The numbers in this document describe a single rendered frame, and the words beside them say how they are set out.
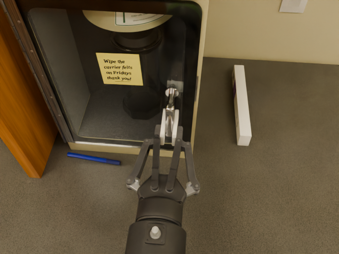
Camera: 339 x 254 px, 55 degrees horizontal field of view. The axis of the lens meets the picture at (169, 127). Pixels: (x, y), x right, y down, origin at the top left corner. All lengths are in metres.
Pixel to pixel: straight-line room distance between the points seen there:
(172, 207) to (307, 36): 0.78
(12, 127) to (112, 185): 0.27
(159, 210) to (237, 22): 0.71
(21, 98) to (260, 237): 0.60
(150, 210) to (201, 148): 0.38
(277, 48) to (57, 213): 0.82
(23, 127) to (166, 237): 0.42
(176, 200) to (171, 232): 0.07
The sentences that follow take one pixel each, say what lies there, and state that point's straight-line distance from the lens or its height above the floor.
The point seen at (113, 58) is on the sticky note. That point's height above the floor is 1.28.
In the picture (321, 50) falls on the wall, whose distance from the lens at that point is 1.19.
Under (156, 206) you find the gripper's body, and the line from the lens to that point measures 0.52.
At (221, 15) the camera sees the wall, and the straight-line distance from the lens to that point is 1.05.
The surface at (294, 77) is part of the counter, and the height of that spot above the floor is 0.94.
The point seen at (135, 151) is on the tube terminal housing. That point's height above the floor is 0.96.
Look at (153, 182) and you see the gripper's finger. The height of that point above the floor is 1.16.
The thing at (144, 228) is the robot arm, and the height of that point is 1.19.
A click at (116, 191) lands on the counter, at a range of 0.81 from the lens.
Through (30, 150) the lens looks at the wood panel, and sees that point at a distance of 0.80.
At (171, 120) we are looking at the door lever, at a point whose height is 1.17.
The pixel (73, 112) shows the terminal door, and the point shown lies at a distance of 0.73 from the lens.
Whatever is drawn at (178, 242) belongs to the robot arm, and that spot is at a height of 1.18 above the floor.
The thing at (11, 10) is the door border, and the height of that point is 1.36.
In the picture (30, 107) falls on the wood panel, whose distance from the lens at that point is 0.79.
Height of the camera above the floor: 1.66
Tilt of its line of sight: 53 degrees down
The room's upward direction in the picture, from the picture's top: straight up
